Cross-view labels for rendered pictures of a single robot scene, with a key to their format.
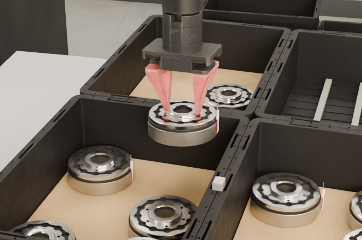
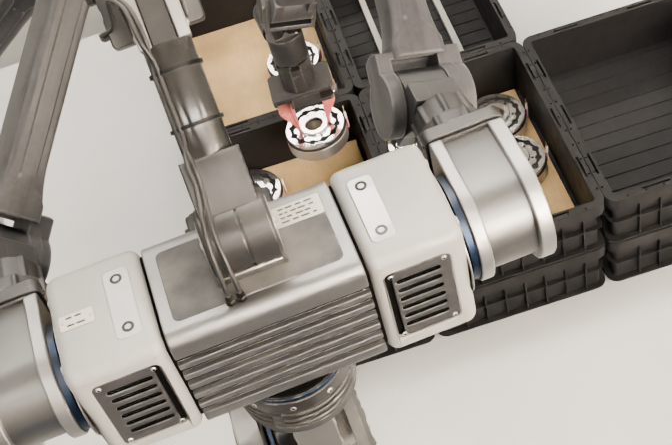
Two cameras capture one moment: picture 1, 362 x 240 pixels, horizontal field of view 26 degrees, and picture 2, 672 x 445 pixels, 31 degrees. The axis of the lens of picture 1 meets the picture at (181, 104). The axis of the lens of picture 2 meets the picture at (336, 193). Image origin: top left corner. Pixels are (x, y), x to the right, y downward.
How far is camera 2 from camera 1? 1.07 m
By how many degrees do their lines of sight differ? 27
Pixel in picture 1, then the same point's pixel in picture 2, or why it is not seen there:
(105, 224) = not seen: hidden behind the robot
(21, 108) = (61, 148)
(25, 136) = (99, 179)
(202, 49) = (318, 76)
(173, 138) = (325, 153)
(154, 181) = (301, 181)
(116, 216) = not seen: hidden behind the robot
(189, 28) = (307, 69)
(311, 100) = (356, 19)
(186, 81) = (231, 54)
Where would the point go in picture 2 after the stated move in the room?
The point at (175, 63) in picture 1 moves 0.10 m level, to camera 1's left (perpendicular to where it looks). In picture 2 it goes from (306, 100) to (252, 130)
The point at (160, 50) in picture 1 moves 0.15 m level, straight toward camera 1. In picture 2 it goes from (288, 95) to (337, 148)
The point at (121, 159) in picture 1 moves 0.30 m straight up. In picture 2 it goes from (268, 180) to (224, 57)
